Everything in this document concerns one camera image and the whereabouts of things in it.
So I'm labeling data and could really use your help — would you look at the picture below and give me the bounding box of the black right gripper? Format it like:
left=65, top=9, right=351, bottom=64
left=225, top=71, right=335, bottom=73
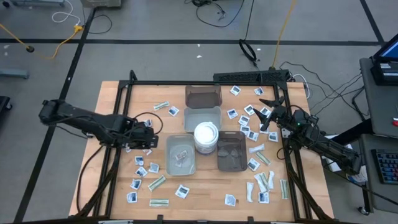
left=252, top=95, right=294, bottom=132

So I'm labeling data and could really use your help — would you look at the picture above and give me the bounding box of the green white bandage strip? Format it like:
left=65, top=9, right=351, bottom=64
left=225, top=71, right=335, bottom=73
left=147, top=175, right=167, bottom=192
left=153, top=100, right=170, bottom=111
left=254, top=172, right=269, bottom=193
left=279, top=179, right=289, bottom=200
left=149, top=198, right=170, bottom=208
left=256, top=151, right=272, bottom=166

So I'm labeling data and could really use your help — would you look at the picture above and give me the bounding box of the light grey plastic bin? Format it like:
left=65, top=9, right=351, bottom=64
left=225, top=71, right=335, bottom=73
left=183, top=105, right=223, bottom=133
left=165, top=133, right=197, bottom=177

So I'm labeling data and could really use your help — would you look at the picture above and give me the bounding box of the Lysol wipes canister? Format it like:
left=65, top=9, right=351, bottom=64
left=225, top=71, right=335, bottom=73
left=193, top=121, right=220, bottom=156

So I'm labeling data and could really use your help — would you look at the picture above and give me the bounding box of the dark translucent plastic bin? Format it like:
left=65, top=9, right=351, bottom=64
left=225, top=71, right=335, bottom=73
left=216, top=130, right=248, bottom=173
left=185, top=83, right=223, bottom=110

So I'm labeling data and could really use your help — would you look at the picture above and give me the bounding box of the grey side desk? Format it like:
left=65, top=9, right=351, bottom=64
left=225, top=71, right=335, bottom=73
left=359, top=57, right=398, bottom=138

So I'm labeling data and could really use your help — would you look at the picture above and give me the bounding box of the black laptop computer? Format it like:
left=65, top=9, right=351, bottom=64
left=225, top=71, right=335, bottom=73
left=371, top=33, right=398, bottom=86

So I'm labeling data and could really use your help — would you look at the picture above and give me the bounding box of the black computer keyboard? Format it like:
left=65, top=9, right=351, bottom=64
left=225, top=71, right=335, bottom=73
left=371, top=148, right=398, bottom=185

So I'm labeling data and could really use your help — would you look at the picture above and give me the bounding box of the grey equipment box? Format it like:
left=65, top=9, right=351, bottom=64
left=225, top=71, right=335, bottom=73
left=80, top=0, right=122, bottom=9

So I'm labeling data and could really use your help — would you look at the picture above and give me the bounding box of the grey keyboard desk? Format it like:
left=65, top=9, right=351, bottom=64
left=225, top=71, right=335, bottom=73
left=357, top=133, right=398, bottom=215

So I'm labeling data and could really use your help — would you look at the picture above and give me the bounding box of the black caster base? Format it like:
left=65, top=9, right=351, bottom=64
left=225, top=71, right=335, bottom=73
left=0, top=95, right=13, bottom=112

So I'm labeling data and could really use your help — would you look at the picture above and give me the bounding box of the grey floor plate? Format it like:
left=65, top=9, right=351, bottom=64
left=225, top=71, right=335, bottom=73
left=0, top=68, right=30, bottom=80

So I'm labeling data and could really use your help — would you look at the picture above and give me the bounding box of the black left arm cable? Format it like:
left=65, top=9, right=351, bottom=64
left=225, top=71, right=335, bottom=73
left=132, top=111, right=164, bottom=137

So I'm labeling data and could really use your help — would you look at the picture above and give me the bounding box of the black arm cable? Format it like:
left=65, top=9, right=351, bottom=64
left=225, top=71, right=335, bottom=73
left=275, top=136, right=293, bottom=161
left=132, top=111, right=164, bottom=137

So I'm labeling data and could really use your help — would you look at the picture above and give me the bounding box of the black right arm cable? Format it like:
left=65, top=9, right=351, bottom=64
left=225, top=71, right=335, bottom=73
left=275, top=136, right=293, bottom=161

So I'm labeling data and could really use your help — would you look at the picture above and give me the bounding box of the black aluminium table frame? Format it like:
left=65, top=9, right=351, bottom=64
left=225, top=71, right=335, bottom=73
left=74, top=69, right=335, bottom=224

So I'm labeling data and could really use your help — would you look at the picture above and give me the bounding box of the black cable coil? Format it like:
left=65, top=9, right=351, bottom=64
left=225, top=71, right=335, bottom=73
left=238, top=38, right=258, bottom=68

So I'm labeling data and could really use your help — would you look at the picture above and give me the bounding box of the black base power cable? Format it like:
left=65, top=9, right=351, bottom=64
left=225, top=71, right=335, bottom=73
left=76, top=144, right=105, bottom=213

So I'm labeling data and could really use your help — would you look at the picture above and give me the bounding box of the yellow hanging cable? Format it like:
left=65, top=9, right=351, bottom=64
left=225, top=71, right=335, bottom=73
left=272, top=0, right=297, bottom=68

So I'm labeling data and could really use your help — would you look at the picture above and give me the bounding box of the black hanging cable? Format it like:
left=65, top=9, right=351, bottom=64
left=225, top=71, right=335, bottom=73
left=243, top=0, right=256, bottom=43

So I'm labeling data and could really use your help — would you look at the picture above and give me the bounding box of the black floor cable loop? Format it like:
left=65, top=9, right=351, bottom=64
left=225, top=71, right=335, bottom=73
left=81, top=6, right=113, bottom=35

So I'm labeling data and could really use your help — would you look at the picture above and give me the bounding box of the black floor cable bundle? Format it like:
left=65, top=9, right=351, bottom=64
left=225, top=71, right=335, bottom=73
left=185, top=0, right=246, bottom=29

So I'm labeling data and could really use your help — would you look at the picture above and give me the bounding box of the white floor cable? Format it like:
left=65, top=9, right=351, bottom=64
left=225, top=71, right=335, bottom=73
left=51, top=0, right=82, bottom=27

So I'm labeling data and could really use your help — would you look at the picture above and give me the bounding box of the yellow floor cable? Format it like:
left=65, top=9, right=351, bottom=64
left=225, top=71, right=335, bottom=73
left=0, top=23, right=85, bottom=60

